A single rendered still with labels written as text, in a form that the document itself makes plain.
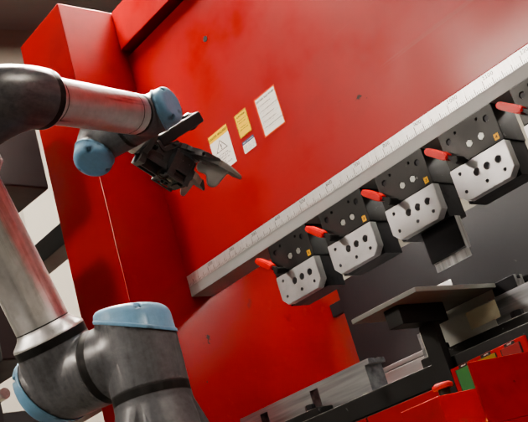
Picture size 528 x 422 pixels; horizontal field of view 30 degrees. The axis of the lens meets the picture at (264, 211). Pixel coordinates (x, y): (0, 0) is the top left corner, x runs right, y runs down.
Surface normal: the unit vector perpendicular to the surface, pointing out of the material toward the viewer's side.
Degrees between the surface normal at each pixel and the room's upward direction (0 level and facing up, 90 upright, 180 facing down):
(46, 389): 113
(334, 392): 90
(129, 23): 90
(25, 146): 90
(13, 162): 90
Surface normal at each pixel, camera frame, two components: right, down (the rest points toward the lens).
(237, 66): -0.74, -0.02
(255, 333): 0.62, -0.43
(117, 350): -0.45, -0.18
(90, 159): -0.03, 0.68
